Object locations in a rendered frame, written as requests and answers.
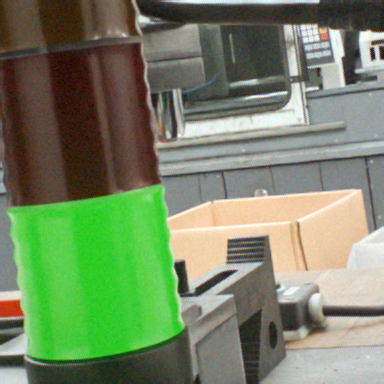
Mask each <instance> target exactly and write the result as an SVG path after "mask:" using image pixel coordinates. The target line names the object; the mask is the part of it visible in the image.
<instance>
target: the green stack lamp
mask: <svg viewBox="0 0 384 384"><path fill-rule="evenodd" d="M164 195H165V186H164V185H152V186H148V188H145V189H140V190H135V191H131V192H126V193H120V194H114V195H109V196H102V197H96V198H89V199H82V200H76V201H74V202H67V203H58V204H49V205H37V206H16V207H13V208H10V209H9V210H8V211H7V215H8V217H9V219H11V220H10V222H12V225H10V237H11V240H12V242H14V245H15V251H13V259H14V262H16V264H17V267H18V277H16V282H18V284H17V285H19V287H20V289H21V293H22V294H21V308H22V310H23V312H24V315H25V320H24V330H25V333H26V335H27V338H28V346H27V352H28V354H29V355H31V356H33V357H38V359H44V360H80V358H91V357H100V356H107V355H113V354H119V353H125V352H129V351H135V349H139V348H142V347H146V346H150V345H154V344H157V343H159V342H162V341H166V340H168V338H170V337H172V336H174V335H176V334H179V333H180V332H181V331H183V329H184V328H185V324H184V321H183V319H182V315H181V306H182V301H181V298H180V296H178V293H177V282H178V278H177V275H176V273H175V270H174V257H175V256H174V253H173V250H172V247H171V245H170V244H171V233H172V232H171V230H170V228H169V225H168V223H167V219H168V208H167V204H166V202H165V200H164Z"/></svg>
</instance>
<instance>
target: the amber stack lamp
mask: <svg viewBox="0 0 384 384"><path fill-rule="evenodd" d="M138 22H139V10H138V8H137V5H136V2H135V0H0V57H6V56H15V57H17V55H24V56H27V54H33V55H35V53H41V54H44V52H50V53H52V51H58V52H60V50H67V51H68V49H75V48H82V47H89V46H96V45H102V44H108V43H115V42H120V41H126V40H131V39H136V38H140V37H142V33H141V31H140V28H139V25H138Z"/></svg>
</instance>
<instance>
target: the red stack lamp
mask: <svg viewBox="0 0 384 384"><path fill-rule="evenodd" d="M142 53H143V42H132V43H120V44H110V45H101V46H92V47H85V48H76V49H69V51H67V50H61V52H58V51H54V53H50V52H46V54H41V53H40V55H33V54H32V56H26V57H19V58H13V59H6V60H1V61H0V162H1V166H2V168H3V176H2V183H3V185H4V188H5V190H6V203H5V205H6V206H37V205H49V204H58V203H67V202H74V201H76V200H82V199H89V198H96V197H102V196H109V195H114V194H120V193H126V192H131V191H135V190H140V189H145V188H148V186H152V185H155V184H158V183H161V182H163V181H164V178H163V176H161V173H160V171H159V165H160V156H159V154H158V151H157V148H156V141H157V134H156V130H155V128H154V125H153V117H154V110H153V108H152V106H151V103H150V92H151V88H150V86H149V83H148V81H147V68H148V66H147V63H146V61H145V57H143V55H142Z"/></svg>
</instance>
